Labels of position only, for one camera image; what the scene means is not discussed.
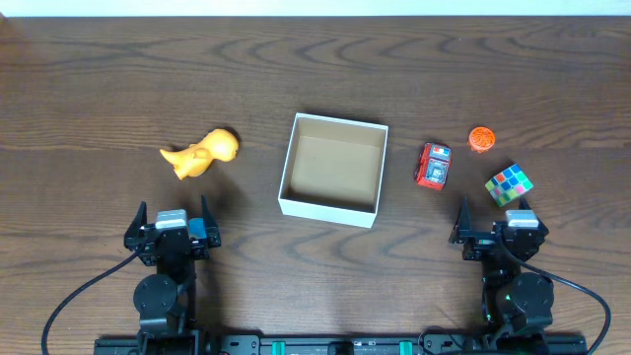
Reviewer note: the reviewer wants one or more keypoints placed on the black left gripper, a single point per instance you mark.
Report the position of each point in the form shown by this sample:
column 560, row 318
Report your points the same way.
column 172, row 245

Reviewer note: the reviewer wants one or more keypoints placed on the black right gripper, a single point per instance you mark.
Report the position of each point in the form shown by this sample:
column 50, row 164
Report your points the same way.
column 498, row 243

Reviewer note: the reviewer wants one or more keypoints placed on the blue ball toy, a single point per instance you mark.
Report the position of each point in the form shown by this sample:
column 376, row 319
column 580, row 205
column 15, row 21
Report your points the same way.
column 196, row 228

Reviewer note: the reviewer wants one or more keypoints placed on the colourful puzzle cube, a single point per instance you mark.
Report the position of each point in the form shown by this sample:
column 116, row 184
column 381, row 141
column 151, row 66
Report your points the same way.
column 508, row 185

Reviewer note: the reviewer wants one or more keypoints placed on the red toy car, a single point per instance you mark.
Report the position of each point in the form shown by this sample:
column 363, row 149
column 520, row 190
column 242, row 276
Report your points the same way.
column 434, row 164

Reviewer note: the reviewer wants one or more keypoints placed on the orange round cap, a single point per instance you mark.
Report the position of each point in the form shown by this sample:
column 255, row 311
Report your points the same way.
column 481, row 139

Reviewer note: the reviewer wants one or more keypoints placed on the white cardboard box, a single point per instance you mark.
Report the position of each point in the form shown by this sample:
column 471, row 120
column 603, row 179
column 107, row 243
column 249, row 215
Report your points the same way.
column 334, row 170

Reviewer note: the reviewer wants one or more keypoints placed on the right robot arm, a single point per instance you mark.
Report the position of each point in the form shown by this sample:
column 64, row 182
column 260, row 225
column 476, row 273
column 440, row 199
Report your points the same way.
column 514, row 303

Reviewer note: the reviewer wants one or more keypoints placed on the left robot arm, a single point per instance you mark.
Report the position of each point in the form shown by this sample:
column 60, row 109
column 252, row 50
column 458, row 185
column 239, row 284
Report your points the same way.
column 165, row 300

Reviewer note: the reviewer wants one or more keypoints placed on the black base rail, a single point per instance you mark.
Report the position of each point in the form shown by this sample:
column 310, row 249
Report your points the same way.
column 429, row 342

